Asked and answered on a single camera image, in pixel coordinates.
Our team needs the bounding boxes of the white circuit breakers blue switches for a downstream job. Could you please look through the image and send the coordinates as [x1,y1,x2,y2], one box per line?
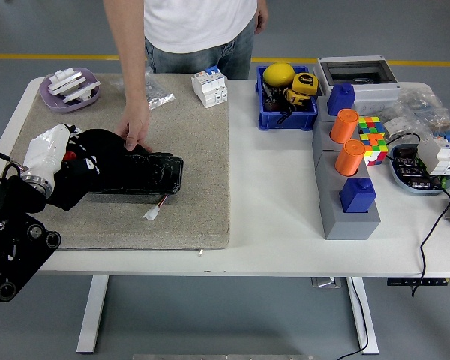
[415,129,450,176]

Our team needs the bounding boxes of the person's left hand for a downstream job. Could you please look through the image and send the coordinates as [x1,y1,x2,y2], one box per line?
[253,0,270,35]

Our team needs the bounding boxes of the clear bag of screws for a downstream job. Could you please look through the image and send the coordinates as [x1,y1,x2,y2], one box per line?
[144,67,176,111]

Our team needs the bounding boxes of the colourful puzzle cube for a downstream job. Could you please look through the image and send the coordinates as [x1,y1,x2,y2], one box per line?
[358,133,389,167]
[356,115,384,137]

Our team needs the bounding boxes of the metal bracket under table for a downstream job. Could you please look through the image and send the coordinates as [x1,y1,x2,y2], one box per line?
[310,276,342,289]

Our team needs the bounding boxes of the blue plastic bin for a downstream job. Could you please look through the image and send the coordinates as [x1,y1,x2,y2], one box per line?
[255,64,320,131]

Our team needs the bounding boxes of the grey block holder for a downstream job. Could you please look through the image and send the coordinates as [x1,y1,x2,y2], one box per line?
[311,95,383,241]

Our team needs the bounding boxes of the glossy black panel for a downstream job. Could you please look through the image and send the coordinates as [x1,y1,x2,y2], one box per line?
[85,151,185,196]

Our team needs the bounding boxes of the grey-blue tray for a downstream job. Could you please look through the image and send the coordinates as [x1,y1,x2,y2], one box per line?
[388,143,450,197]

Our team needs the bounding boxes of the circuit boards with black relays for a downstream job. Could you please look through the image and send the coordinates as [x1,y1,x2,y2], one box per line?
[391,146,449,191]

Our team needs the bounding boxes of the white plastic strip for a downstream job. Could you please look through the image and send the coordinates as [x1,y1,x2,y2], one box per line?
[46,68,87,95]

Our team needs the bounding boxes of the grey electrical enclosure box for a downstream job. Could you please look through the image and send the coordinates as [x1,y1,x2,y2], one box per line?
[313,55,402,113]

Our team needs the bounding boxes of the black power cord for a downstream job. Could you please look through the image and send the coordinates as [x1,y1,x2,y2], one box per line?
[410,187,450,297]

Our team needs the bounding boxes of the yellow black tape measure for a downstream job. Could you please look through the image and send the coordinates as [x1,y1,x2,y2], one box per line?
[291,72,320,97]
[283,88,311,106]

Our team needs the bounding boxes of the purple tray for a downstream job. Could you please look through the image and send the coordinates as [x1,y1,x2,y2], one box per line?
[38,67,101,113]

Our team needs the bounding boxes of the person's right hand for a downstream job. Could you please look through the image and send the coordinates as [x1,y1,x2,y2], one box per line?
[114,100,154,153]

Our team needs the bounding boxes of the small clear bag white part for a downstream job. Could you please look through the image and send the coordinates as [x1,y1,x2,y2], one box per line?
[382,115,417,142]

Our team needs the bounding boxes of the yellow foam ball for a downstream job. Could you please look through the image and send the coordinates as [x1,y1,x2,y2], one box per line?
[262,61,296,88]

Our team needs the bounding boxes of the clear bag of parts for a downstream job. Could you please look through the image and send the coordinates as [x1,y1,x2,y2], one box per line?
[395,88,450,132]

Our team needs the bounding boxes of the white table leg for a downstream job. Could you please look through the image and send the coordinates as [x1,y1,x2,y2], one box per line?
[346,276,380,356]
[76,275,110,354]

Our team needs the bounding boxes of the black cable along leg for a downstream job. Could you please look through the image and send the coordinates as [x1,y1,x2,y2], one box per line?
[335,277,371,360]

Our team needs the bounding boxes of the white plug with coloured wires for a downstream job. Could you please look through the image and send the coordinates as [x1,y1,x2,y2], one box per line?
[143,193,170,221]

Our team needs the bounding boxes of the white plastic bracket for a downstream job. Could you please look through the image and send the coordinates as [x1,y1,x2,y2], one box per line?
[61,80,101,104]

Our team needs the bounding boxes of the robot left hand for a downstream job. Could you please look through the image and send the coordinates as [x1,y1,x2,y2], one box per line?
[22,123,101,179]

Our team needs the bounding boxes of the thin black wire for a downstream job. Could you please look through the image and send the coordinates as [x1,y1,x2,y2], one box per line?
[384,132,423,162]

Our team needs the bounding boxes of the orange cylinder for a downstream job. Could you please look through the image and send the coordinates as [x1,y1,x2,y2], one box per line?
[334,139,366,177]
[329,108,360,145]

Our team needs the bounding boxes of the blue block with knob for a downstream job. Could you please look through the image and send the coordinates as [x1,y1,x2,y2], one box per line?
[339,177,377,214]
[326,82,356,117]

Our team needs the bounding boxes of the grey-brown mat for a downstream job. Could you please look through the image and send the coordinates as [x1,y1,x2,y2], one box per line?
[7,72,232,251]

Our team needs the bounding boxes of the person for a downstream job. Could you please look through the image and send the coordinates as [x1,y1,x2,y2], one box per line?
[103,0,270,153]

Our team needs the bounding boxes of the black table control panel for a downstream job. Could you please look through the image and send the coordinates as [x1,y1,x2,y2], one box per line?
[386,276,449,287]

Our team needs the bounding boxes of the white circuit breaker blue switch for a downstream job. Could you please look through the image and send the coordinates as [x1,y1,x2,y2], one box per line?
[190,65,229,109]

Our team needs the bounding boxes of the black handled tool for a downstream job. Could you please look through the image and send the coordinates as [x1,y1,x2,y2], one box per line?
[261,82,286,113]

